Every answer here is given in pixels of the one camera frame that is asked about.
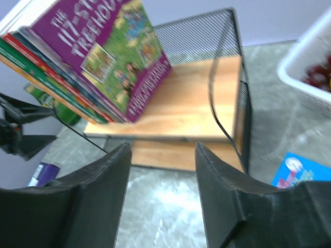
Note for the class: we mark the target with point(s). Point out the orange Treehouse book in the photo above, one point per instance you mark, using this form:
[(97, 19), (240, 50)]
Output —
[(45, 88)]

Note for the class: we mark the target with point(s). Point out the white plastic fruit basket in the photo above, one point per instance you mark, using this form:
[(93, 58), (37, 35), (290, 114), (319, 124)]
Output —
[(310, 49)]

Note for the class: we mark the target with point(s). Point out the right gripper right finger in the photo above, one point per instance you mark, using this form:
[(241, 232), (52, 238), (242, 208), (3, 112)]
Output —
[(240, 211)]

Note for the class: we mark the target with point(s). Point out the purple 117-Storey Treehouse book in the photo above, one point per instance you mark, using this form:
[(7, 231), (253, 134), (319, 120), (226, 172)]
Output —
[(109, 47)]

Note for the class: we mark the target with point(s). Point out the green glass bottle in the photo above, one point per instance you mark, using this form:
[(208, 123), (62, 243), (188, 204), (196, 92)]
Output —
[(64, 113)]

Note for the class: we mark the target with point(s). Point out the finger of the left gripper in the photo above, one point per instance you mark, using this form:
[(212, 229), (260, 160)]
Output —
[(20, 112), (30, 145)]

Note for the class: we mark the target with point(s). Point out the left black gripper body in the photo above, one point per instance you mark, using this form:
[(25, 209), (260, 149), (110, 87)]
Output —
[(11, 136)]

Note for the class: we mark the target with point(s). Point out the green 104-Storey Treehouse book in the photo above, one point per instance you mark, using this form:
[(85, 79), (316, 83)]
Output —
[(24, 63)]

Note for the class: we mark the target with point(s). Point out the dark grape bunch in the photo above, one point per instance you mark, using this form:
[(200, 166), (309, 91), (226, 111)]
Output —
[(318, 75)]

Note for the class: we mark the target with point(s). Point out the dark blue book at left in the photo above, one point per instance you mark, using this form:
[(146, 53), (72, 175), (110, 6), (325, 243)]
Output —
[(44, 173)]

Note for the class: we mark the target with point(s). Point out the pink floral book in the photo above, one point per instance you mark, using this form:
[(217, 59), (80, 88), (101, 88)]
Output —
[(49, 66)]

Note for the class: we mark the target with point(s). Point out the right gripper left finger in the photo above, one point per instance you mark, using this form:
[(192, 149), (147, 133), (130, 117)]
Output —
[(81, 209)]

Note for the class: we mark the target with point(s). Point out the red 13-Storey Treehouse book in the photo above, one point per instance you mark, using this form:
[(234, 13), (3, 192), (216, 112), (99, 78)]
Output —
[(44, 73)]

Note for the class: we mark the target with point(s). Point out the wood and wire shelf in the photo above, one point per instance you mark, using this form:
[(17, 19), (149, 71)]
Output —
[(204, 99)]

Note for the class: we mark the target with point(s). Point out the blue cartoon book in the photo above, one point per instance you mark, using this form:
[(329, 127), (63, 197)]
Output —
[(295, 169)]

